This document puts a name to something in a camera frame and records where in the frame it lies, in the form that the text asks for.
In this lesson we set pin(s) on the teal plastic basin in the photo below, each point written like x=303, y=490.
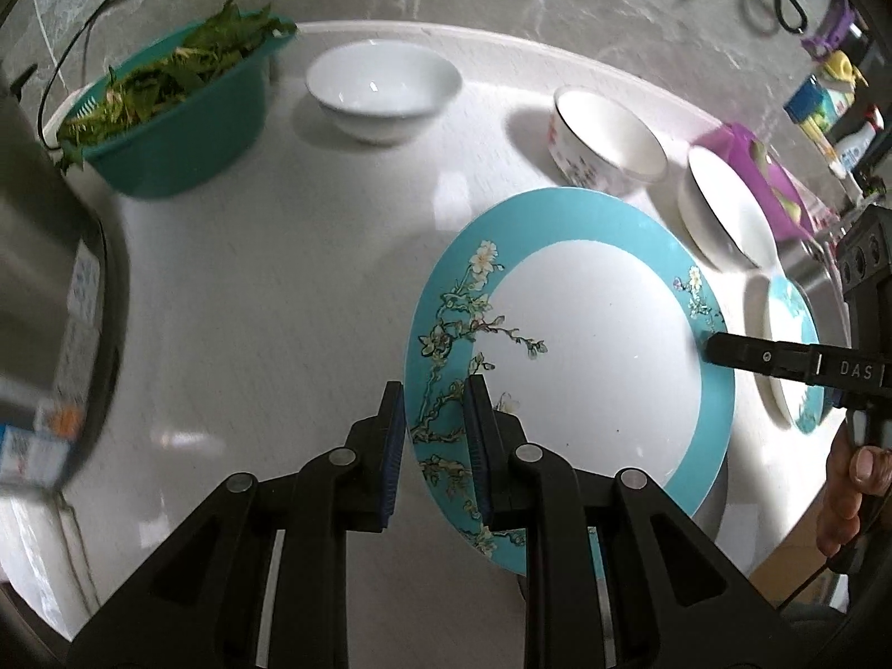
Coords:
x=188, y=132

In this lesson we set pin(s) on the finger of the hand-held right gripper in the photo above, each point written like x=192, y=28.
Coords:
x=752, y=357

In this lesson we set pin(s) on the person's right hand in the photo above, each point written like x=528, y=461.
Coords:
x=861, y=488

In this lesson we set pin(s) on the purple plastic basket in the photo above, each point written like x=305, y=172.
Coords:
x=773, y=174

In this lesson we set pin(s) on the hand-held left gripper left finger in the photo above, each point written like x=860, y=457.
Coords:
x=394, y=446

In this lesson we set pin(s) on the large turquoise floral plate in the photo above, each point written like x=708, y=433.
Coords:
x=599, y=362

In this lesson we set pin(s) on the leafy green vegetables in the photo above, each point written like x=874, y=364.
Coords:
x=167, y=70

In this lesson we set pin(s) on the stainless steel cooking pot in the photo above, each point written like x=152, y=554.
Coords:
x=42, y=237

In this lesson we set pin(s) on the plain white bowl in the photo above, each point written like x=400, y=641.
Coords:
x=383, y=87

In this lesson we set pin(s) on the small turquoise plate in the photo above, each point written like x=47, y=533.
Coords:
x=791, y=355

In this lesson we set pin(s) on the white bowl with floral print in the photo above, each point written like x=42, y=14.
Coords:
x=606, y=143

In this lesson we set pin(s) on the white bowl with dark rim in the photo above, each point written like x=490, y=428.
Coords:
x=728, y=212

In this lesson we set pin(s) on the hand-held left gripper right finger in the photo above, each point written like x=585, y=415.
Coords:
x=476, y=446

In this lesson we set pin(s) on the white spray bottle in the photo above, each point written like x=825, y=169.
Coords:
x=858, y=143

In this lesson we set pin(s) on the purple kitchen utensil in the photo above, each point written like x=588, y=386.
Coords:
x=833, y=28

